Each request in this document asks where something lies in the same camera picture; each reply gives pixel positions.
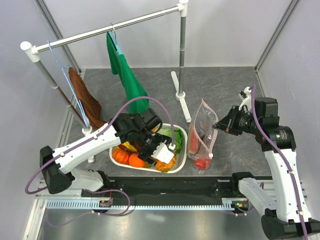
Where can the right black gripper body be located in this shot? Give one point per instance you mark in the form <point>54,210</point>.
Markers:
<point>240,121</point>

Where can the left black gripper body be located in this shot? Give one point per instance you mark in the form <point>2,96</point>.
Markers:
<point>149,144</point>

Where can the orange toy pineapple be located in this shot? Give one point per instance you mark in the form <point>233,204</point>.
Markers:
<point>165,167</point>

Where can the clear pink zip top bag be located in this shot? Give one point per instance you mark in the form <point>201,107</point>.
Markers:
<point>203,120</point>

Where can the toy watermelon slice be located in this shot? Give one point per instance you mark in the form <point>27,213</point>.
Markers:
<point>193,145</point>

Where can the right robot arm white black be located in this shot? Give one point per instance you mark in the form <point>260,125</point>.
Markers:
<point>287,216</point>

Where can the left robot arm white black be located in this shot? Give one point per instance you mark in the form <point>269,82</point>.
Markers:
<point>59,166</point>

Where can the yellow toy bananas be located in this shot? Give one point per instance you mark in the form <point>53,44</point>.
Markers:
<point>126,146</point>

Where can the toy orange fruit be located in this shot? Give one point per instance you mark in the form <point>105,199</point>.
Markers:
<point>135,161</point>

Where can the orange toy pumpkin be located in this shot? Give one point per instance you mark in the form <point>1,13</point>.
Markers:
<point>121,156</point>

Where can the green toy lettuce leaf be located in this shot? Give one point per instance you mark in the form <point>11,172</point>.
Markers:
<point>178,140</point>

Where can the white perforated plastic basket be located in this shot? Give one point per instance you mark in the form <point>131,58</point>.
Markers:
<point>150,167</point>

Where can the green shirt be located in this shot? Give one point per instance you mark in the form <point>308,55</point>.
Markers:
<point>120,67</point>

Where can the brown cloth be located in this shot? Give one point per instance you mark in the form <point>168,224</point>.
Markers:
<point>91,106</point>

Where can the blue hanger with shirt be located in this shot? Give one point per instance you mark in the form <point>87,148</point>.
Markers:
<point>113,37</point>

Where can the white clothes rack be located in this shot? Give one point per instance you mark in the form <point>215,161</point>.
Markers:
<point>33,51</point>

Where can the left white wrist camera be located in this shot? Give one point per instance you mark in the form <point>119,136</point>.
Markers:
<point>164,153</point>

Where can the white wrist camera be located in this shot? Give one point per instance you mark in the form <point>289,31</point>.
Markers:
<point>164,153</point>
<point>246,97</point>

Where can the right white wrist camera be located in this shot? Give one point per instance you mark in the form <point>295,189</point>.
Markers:
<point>246,97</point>

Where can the light blue wire hanger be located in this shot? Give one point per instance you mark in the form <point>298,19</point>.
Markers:
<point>78,102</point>

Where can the white slotted cable duct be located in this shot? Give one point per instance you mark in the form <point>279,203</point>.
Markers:
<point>88,204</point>

